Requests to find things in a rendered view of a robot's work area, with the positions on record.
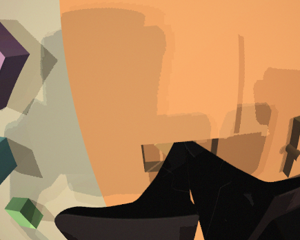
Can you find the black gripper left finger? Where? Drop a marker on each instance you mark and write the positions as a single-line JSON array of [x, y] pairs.
[[163, 212]]

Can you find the tan cube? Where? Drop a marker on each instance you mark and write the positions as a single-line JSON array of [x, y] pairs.
[[164, 148]]

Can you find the purple cube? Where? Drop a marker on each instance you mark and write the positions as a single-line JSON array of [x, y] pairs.
[[12, 58]]

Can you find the light green block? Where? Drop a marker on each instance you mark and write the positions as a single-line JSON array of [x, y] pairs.
[[23, 211]]

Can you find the light teal cube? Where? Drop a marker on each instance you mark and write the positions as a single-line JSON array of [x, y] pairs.
[[7, 162]]

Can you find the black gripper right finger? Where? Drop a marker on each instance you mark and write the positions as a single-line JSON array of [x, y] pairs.
[[232, 204]]

